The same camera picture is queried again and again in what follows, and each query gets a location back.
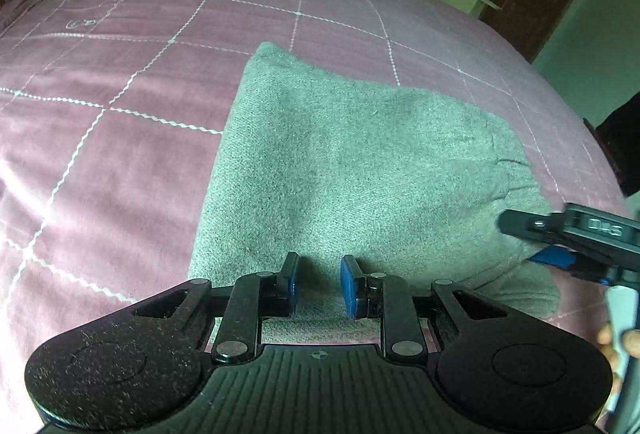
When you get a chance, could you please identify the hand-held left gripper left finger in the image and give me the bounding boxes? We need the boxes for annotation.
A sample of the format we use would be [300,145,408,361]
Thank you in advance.
[131,252,300,363]

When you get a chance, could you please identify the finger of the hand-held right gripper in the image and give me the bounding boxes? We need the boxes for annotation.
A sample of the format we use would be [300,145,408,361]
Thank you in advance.
[527,245,613,287]
[498,209,568,245]

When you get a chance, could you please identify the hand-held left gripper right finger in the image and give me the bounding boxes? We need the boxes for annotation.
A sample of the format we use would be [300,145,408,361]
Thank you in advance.
[340,255,509,359]

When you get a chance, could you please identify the grey pants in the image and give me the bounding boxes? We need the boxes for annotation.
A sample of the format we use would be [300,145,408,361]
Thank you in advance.
[190,41,562,346]

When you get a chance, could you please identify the person's right hand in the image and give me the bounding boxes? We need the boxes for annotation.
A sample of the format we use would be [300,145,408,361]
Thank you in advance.
[596,323,640,382]

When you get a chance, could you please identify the pink checked bed sheet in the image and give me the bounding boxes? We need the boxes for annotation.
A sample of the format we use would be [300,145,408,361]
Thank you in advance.
[0,0,626,434]

